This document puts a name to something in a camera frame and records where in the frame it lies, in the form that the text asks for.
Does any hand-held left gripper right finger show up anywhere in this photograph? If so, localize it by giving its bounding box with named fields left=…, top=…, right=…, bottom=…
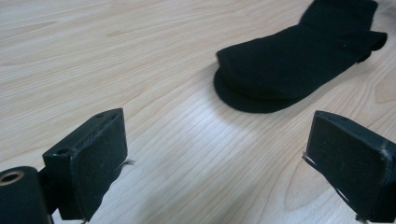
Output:
left=302, top=110, right=396, bottom=224

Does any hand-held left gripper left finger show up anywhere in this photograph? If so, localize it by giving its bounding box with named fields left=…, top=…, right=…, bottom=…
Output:
left=42, top=107, right=129, bottom=222

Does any black sock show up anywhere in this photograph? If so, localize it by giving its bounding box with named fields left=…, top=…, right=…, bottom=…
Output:
left=213, top=68, right=304, bottom=114
left=216, top=0, right=389, bottom=101

